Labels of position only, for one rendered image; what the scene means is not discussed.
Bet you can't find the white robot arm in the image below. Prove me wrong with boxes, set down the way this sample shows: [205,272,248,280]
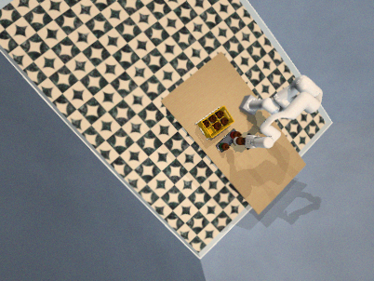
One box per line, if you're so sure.
[247,75,323,148]

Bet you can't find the yellow crate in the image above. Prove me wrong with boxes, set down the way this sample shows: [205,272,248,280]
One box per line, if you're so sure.
[197,108,232,138]

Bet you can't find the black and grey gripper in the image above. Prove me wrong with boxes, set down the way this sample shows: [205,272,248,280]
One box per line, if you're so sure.
[242,133,258,150]

